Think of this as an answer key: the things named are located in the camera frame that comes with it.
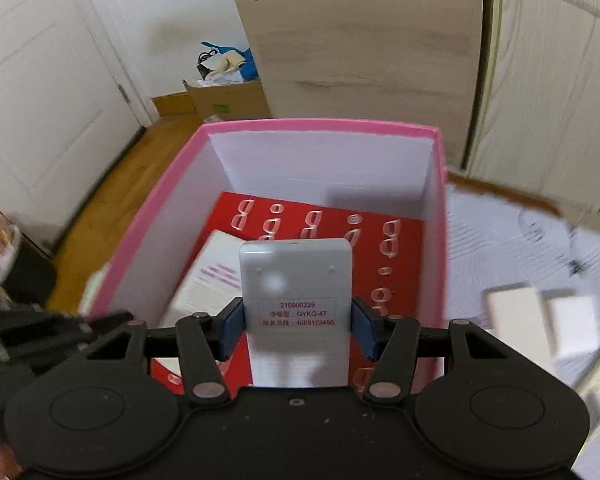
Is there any pink cardboard storage box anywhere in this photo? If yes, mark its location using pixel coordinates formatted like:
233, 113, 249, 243
77, 119, 449, 396

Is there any white closet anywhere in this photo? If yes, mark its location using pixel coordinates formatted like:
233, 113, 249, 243
467, 0, 600, 241

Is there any red sheet with glasses print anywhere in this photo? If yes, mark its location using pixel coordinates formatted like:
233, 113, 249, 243
150, 191, 426, 396

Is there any white door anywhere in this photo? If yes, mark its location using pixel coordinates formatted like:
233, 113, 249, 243
0, 0, 148, 256

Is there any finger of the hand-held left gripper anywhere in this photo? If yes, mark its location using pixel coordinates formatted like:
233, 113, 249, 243
82, 311, 135, 335

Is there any white power bank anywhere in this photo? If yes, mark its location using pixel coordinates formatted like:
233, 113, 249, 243
485, 284, 556, 361

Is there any black round object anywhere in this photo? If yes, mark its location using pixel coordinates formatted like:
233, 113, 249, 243
2, 240, 58, 307

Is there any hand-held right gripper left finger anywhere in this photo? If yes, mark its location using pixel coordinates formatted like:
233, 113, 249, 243
82, 297, 246, 407

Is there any white air conditioner remote control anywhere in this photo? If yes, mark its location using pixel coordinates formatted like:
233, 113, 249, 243
239, 239, 353, 388

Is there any white box with label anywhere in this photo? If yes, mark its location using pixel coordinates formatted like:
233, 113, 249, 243
157, 230, 246, 377

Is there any brown cardboard box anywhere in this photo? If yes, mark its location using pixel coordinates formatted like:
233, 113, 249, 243
151, 77, 271, 122

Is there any blue plastic bag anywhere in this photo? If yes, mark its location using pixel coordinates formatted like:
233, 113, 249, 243
201, 41, 261, 81

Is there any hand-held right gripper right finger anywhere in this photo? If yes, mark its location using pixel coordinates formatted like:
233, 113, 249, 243
351, 296, 520, 406

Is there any light wooden wardrobe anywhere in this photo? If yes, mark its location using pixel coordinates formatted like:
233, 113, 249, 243
212, 0, 486, 168

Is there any beige cloth bag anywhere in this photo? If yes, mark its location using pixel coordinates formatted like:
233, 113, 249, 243
197, 50, 246, 82

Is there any small white box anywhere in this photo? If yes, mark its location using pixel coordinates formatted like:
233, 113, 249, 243
542, 294, 600, 358

